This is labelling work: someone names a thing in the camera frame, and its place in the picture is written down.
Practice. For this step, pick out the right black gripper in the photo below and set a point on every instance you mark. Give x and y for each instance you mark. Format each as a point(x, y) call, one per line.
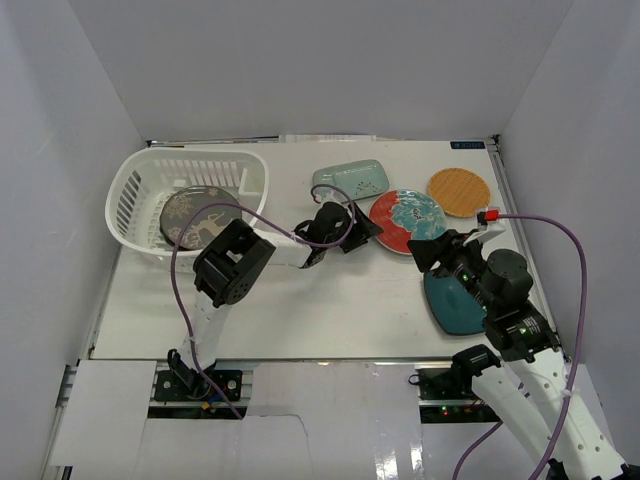
point(426, 252)

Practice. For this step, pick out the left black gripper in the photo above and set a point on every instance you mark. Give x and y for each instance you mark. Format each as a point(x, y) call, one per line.
point(351, 230)

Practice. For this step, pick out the red and teal floral plate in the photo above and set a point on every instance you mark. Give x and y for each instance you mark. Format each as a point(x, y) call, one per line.
point(406, 215)

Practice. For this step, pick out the light green rectangular plate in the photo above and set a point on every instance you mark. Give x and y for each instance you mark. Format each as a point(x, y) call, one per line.
point(359, 179)

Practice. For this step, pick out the grey deer pattern plate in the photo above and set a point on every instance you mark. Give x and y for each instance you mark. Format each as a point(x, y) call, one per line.
point(206, 210)

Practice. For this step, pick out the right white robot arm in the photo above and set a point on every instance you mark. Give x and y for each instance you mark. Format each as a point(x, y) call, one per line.
point(521, 373)

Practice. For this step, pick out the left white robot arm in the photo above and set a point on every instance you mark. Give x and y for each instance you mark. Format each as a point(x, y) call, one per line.
point(227, 268)

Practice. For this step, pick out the white plastic dish bin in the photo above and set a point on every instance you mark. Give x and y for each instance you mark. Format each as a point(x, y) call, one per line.
point(148, 178)

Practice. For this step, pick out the dark teal angular plate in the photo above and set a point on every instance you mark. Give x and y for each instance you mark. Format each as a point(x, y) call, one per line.
point(452, 307)

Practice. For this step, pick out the orange woven round plate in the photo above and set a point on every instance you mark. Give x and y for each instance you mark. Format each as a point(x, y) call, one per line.
point(459, 192)

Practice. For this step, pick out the blue label sticker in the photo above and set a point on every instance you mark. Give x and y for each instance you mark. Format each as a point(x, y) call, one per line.
point(467, 145)

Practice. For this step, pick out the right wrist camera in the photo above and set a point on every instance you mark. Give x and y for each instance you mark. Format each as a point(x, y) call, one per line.
point(489, 226)

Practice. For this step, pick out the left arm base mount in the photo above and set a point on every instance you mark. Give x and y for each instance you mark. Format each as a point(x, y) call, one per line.
point(172, 400)

